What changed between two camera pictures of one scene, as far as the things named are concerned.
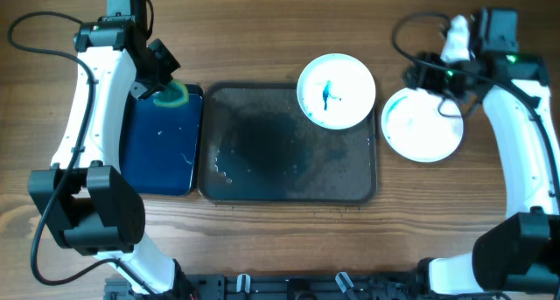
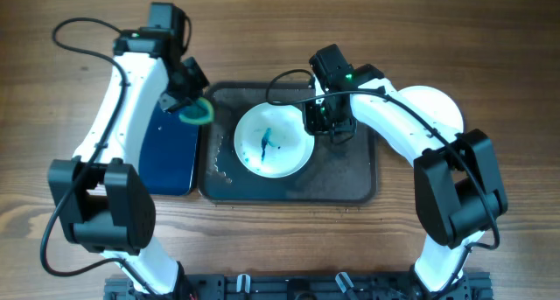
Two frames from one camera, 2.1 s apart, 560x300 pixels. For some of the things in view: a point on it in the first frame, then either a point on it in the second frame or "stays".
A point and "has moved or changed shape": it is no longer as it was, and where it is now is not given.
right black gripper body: (446, 82) -> (320, 118)
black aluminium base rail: (274, 286) stays
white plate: (336, 91) has moved or changed shape
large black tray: (256, 146) stays
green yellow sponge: (175, 94) has moved or changed shape
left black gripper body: (155, 71) -> (185, 83)
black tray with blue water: (159, 145) stays
